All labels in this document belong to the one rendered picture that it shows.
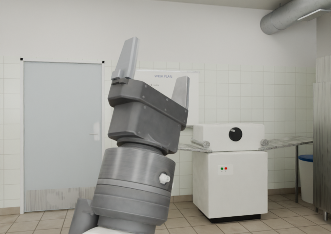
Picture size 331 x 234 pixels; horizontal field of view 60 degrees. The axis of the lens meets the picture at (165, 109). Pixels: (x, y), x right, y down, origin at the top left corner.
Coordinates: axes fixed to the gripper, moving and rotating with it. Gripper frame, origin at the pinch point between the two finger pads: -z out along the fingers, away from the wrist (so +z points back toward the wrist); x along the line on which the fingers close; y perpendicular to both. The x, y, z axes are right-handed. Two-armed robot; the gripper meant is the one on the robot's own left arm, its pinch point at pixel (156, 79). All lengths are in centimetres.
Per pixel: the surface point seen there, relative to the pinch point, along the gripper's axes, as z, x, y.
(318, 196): -44, -376, 79
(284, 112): -182, -416, 137
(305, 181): -75, -438, 114
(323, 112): -137, -332, 60
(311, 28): -322, -402, 91
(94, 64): -172, -156, 307
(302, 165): -97, -430, 115
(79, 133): -77, -177, 332
